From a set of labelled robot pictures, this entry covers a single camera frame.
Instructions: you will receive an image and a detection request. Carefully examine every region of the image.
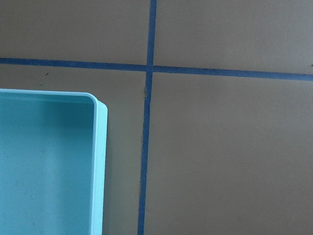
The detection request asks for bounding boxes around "teal plastic storage bin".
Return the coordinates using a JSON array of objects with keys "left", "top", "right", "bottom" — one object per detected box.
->
[{"left": 0, "top": 89, "right": 108, "bottom": 235}]

